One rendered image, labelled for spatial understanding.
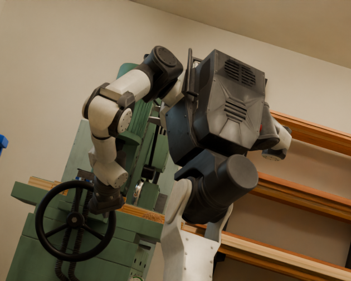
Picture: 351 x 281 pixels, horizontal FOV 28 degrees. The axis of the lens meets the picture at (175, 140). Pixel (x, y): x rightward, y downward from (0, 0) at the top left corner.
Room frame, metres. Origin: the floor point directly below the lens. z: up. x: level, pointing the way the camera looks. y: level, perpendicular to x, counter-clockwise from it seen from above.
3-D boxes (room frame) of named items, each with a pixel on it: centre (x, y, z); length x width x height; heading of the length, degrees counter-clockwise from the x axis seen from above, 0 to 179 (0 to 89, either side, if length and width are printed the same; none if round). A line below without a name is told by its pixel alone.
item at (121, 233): (2.78, 0.23, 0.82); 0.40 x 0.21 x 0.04; 84
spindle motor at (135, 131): (2.84, 0.22, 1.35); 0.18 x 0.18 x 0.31
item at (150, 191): (3.01, 0.05, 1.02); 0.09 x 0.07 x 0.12; 84
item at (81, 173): (2.65, 0.25, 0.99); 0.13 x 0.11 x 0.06; 84
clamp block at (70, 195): (2.65, 0.25, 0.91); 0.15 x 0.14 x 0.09; 84
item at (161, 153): (3.04, 0.05, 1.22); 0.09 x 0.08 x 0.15; 174
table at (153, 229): (2.74, 0.24, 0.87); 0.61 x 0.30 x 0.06; 84
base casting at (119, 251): (2.96, 0.21, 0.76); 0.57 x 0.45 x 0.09; 174
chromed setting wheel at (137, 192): (2.96, 0.09, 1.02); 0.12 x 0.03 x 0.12; 174
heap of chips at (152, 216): (2.73, 0.00, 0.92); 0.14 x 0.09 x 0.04; 174
